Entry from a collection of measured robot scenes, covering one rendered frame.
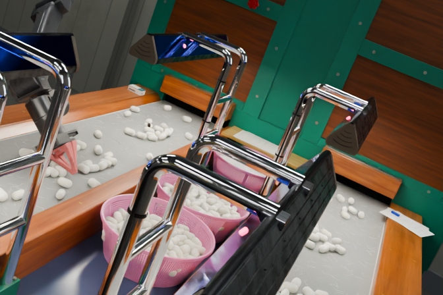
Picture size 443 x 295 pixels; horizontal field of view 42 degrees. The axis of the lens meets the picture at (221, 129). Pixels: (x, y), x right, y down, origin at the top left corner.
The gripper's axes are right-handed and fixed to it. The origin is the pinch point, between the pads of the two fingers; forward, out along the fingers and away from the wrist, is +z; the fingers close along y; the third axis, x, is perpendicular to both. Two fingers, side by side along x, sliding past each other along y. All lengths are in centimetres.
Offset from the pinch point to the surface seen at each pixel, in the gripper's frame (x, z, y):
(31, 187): -21.2, 2.0, -41.9
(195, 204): -15.3, 22.4, 19.0
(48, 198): -0.7, 3.6, -13.9
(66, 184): -1.2, 2.3, -6.6
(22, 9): 190, -165, 310
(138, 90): 15, -20, 81
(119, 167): -0.6, 4.2, 18.2
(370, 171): -47, 47, 89
